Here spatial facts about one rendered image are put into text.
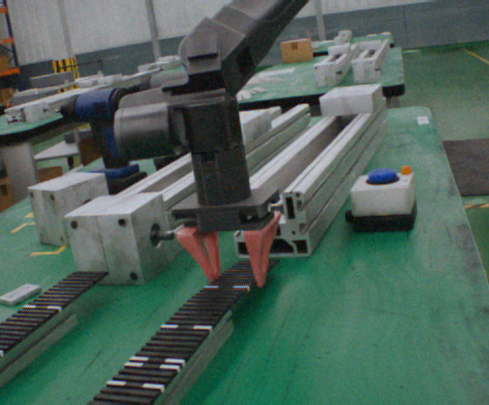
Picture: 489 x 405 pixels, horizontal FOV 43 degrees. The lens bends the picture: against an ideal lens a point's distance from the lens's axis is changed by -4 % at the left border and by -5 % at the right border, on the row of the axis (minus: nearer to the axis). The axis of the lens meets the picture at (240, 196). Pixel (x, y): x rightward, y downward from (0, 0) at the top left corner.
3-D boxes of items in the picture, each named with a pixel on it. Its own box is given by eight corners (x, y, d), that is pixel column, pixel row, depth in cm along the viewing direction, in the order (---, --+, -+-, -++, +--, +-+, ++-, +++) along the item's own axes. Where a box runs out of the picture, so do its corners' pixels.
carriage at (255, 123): (249, 161, 115) (242, 123, 113) (192, 165, 119) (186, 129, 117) (274, 142, 130) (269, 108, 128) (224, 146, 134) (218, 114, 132)
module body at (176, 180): (175, 258, 88) (164, 199, 86) (113, 259, 92) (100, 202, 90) (312, 137, 160) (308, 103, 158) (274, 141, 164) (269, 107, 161)
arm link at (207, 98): (231, 89, 63) (238, 84, 68) (163, 99, 64) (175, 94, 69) (242, 158, 64) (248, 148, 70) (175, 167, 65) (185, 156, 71)
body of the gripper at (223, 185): (196, 207, 74) (185, 144, 72) (282, 203, 70) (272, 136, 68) (172, 226, 68) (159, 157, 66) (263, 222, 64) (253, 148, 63)
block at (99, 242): (162, 285, 79) (147, 211, 77) (79, 284, 84) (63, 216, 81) (191, 258, 87) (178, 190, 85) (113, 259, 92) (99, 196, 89)
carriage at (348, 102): (375, 125, 131) (371, 93, 129) (323, 129, 135) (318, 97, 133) (385, 113, 145) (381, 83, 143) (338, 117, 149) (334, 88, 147)
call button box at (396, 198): (412, 230, 84) (408, 184, 82) (341, 233, 88) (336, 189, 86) (418, 211, 91) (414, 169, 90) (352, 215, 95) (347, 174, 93)
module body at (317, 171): (311, 256, 81) (303, 191, 79) (236, 257, 85) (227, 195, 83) (389, 131, 153) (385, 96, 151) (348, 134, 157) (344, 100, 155)
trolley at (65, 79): (86, 181, 562) (64, 67, 537) (32, 188, 571) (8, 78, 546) (122, 156, 660) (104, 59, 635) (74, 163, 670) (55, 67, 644)
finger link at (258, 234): (230, 274, 75) (217, 196, 73) (289, 273, 72) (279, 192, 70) (208, 298, 69) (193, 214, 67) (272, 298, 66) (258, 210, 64)
